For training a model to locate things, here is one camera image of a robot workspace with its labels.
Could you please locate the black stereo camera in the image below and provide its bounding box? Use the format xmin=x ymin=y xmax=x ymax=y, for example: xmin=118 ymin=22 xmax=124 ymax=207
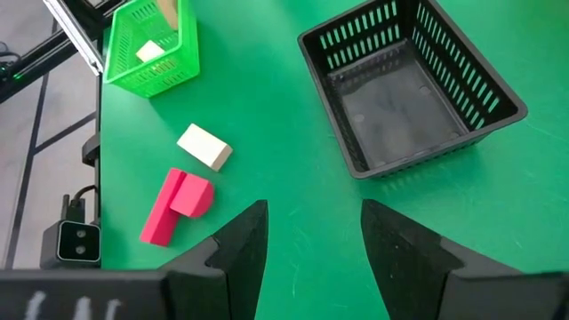
xmin=39 ymin=220 xmax=102 ymax=270

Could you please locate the pink half-round block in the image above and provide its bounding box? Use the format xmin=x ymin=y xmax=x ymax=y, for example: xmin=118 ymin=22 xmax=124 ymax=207
xmin=169 ymin=172 xmax=215 ymax=219

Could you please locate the black plastic basket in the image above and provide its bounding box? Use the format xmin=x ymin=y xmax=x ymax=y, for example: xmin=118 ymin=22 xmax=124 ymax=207
xmin=297 ymin=0 xmax=529 ymax=180

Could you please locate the green plastic basket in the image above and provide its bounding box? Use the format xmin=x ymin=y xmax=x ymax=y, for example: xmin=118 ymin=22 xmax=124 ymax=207
xmin=102 ymin=0 xmax=201 ymax=99

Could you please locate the black camera cable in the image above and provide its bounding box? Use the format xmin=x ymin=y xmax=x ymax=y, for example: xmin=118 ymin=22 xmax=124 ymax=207
xmin=61 ymin=184 xmax=99 ymax=223

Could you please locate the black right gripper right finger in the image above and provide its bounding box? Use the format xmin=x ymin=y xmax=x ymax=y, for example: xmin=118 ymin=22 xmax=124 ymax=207
xmin=360 ymin=199 xmax=512 ymax=320

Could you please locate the long wooden plank block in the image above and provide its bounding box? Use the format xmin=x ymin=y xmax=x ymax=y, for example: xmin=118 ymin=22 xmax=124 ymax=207
xmin=156 ymin=0 xmax=180 ymax=31

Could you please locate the long pink block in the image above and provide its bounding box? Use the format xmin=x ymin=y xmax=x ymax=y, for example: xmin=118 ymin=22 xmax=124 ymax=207
xmin=140 ymin=167 xmax=188 ymax=248

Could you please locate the short wooden block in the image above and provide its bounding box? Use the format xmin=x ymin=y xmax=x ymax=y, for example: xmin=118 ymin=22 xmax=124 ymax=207
xmin=176 ymin=123 xmax=234 ymax=172

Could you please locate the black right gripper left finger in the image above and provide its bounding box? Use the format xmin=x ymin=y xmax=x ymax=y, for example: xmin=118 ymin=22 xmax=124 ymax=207
xmin=164 ymin=199 xmax=269 ymax=320

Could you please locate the green table mat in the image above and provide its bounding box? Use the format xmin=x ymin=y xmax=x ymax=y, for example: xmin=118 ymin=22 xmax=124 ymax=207
xmin=100 ymin=0 xmax=569 ymax=320

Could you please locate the silver metal bar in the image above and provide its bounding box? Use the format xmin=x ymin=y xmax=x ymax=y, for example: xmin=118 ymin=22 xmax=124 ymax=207
xmin=42 ymin=0 xmax=106 ymax=76

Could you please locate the black table frame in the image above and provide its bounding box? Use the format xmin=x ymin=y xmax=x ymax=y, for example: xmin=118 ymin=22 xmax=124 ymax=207
xmin=0 ymin=0 xmax=130 ymax=268

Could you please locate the wide wooden block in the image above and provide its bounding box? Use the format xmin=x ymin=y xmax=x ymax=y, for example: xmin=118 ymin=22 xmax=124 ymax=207
xmin=135 ymin=39 xmax=166 ymax=63

